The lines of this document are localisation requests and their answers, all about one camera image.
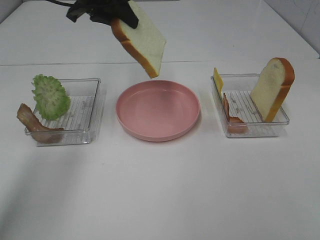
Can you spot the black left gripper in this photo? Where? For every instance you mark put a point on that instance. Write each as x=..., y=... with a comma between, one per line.
x=103, y=11

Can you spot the bread slice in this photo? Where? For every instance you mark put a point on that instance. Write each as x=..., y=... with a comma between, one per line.
x=272, y=87
x=145, y=43

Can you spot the green lettuce leaf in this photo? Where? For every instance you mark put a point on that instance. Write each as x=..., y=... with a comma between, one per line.
x=51, y=97

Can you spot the yellow cheese slice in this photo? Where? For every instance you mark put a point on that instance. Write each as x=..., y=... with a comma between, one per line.
x=218, y=81

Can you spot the brown bacon strip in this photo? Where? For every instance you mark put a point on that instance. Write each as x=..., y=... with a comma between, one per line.
x=33, y=125

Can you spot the pink bacon strip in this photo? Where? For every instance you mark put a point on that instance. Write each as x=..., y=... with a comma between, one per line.
x=235, y=124

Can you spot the pink round plate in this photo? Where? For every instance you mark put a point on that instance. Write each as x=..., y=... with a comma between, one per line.
x=157, y=110

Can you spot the left clear plastic tray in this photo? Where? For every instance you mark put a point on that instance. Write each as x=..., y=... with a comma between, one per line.
x=81, y=123

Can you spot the clear plastic tray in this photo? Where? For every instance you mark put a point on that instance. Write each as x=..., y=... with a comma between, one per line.
x=237, y=88
x=81, y=123

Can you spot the right clear plastic tray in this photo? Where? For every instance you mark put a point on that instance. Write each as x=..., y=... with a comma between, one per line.
x=237, y=88

